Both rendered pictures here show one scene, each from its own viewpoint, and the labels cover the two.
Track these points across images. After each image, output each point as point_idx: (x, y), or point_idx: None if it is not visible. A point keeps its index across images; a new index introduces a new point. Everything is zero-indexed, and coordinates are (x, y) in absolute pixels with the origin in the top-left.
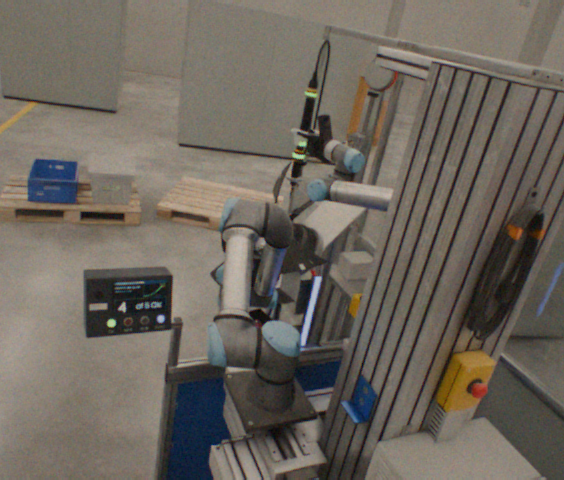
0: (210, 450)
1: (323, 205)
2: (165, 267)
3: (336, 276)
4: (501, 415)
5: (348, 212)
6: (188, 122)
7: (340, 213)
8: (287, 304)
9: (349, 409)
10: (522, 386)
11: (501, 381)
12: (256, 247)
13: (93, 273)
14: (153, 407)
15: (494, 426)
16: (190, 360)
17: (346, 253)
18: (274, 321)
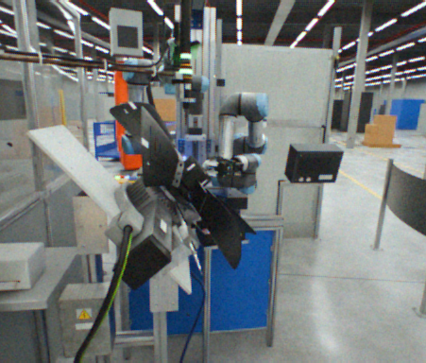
0: (257, 181)
1: (76, 174)
2: (297, 149)
3: (53, 276)
4: (72, 207)
5: (81, 151)
6: None
7: (84, 160)
8: (111, 350)
9: (214, 140)
10: (71, 181)
11: (67, 191)
12: (224, 163)
13: (334, 146)
14: None
15: (73, 216)
16: (267, 216)
17: (22, 255)
18: (237, 134)
